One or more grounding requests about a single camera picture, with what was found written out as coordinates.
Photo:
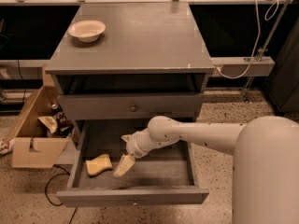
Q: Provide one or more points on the yellow sponge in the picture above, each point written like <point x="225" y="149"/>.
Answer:
<point x="98" y="165"/>

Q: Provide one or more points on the dark soda can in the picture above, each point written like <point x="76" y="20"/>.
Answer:
<point x="56" y="109"/>

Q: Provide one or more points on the crumpled snack bag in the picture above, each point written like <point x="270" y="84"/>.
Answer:
<point x="50" y="122"/>

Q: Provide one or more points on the closed grey top drawer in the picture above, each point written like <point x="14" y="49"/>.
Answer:
<point x="130" y="106"/>

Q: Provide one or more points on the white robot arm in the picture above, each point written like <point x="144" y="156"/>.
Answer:
<point x="266" y="161"/>

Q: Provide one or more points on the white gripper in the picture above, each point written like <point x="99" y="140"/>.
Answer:
<point x="135" y="146"/>

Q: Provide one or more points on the open cardboard box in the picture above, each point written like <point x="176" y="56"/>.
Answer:
<point x="32" y="145"/>

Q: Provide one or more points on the grey wooden drawer cabinet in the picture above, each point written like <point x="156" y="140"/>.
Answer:
<point x="147" y="48"/>

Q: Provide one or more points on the open grey middle drawer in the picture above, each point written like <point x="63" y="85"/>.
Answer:
<point x="165" y="176"/>

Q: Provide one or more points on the red white bag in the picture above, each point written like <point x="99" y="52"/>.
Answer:
<point x="6" y="146"/>

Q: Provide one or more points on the white ceramic bowl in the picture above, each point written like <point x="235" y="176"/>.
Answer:
<point x="86" y="31"/>

